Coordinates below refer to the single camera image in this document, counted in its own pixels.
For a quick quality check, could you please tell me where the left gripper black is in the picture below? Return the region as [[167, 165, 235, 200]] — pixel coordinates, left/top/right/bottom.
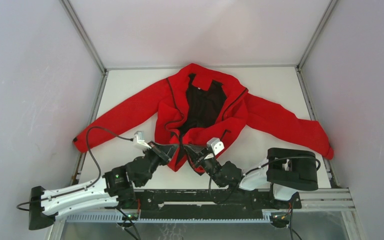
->
[[139, 140, 179, 187]]

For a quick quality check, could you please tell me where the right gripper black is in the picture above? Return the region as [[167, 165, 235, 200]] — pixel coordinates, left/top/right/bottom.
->
[[185, 142, 225, 188]]

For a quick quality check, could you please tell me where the red jacket black lining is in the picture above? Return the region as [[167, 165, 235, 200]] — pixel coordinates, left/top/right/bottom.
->
[[72, 63, 334, 172]]

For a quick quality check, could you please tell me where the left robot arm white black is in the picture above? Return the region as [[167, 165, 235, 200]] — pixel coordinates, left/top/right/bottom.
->
[[28, 141, 179, 231]]

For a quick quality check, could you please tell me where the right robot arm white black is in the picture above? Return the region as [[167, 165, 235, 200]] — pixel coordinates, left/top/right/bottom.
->
[[183, 138, 321, 208]]

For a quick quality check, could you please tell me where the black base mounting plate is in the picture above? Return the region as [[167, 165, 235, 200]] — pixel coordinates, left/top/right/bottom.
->
[[121, 189, 302, 218]]

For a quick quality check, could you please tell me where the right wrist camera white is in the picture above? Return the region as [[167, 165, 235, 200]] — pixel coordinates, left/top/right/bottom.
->
[[207, 137, 225, 156]]

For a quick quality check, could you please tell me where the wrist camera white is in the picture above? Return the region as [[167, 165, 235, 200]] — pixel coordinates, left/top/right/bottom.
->
[[132, 131, 152, 151], [207, 137, 225, 156]]

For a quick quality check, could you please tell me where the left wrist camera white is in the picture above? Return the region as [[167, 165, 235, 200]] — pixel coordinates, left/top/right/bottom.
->
[[132, 131, 152, 151]]

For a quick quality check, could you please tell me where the left camera black cable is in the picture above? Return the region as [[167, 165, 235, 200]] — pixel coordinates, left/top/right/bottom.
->
[[15, 126, 135, 212]]

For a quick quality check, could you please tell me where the white slotted cable duct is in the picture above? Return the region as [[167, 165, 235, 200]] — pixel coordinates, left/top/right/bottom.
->
[[65, 211, 279, 224]]

